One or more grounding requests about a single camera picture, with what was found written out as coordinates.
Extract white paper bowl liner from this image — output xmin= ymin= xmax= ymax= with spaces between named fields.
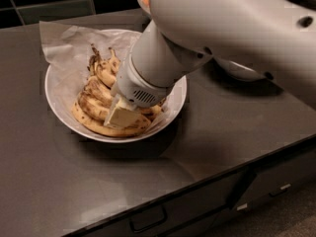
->
xmin=38 ymin=21 xmax=183 ymax=132

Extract bottom front spotted banana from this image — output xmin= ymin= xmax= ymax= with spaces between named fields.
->
xmin=71 ymin=102 xmax=151 ymax=137

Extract dark cabinet drawer front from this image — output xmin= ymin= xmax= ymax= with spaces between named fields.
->
xmin=63 ymin=136 xmax=316 ymax=237

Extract right black drawer handle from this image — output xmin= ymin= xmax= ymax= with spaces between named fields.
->
xmin=269 ymin=184 xmax=292 ymax=198

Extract black drawer handle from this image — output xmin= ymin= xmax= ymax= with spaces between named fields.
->
xmin=129 ymin=205 xmax=168 ymax=234
xmin=269 ymin=184 xmax=292 ymax=198

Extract top curved spotted banana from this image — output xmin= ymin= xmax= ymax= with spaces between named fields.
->
xmin=109 ymin=47 xmax=120 ymax=75

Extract white bowl with red fruit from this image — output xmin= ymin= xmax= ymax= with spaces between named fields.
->
xmin=214 ymin=57 xmax=264 ymax=82

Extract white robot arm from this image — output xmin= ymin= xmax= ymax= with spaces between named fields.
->
xmin=112 ymin=0 xmax=316 ymax=108

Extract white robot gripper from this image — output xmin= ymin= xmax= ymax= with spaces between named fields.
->
xmin=104 ymin=43 xmax=175 ymax=129

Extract left black drawer handle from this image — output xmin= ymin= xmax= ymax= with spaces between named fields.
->
xmin=129 ymin=205 xmax=168 ymax=234

